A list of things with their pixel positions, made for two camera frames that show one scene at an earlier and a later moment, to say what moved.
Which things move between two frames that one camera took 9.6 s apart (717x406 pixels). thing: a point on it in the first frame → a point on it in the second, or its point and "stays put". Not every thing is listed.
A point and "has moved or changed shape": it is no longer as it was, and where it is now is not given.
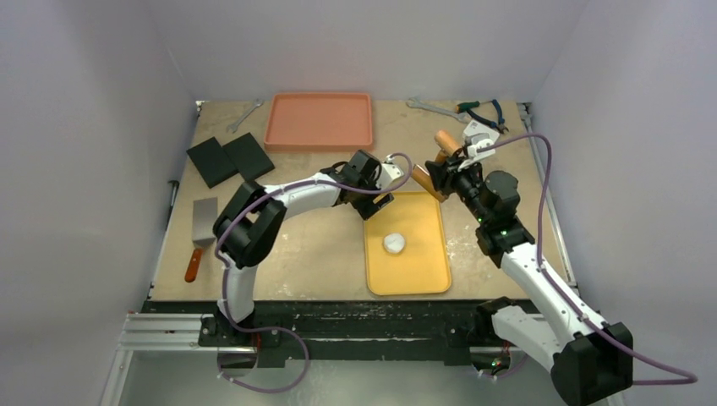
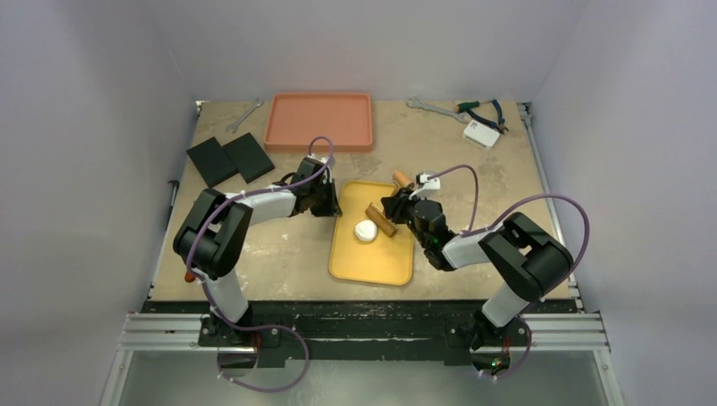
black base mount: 358,333 stays put
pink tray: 319,122 stays put
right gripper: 445,173 → 402,205
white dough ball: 394,243 → 365,230
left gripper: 367,208 → 331,208
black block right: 249,157 stays put
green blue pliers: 467,106 stays put
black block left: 212,161 stays put
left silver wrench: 233,127 stays put
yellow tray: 406,247 has moved or changed shape
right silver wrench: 413,103 stays put
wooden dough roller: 447,145 → 377,216
